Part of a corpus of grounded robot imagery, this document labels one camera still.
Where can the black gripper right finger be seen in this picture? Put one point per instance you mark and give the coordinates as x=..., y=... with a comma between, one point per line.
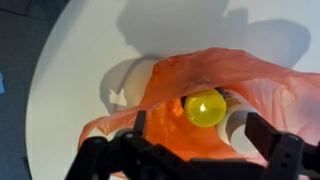
x=276, y=146

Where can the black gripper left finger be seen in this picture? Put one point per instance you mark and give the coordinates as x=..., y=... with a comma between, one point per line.
x=133, y=156

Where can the orange plastic bag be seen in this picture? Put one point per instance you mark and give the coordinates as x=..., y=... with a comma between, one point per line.
x=186, y=76

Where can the bottle with plain white cap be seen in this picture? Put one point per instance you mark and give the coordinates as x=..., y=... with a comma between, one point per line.
x=235, y=126

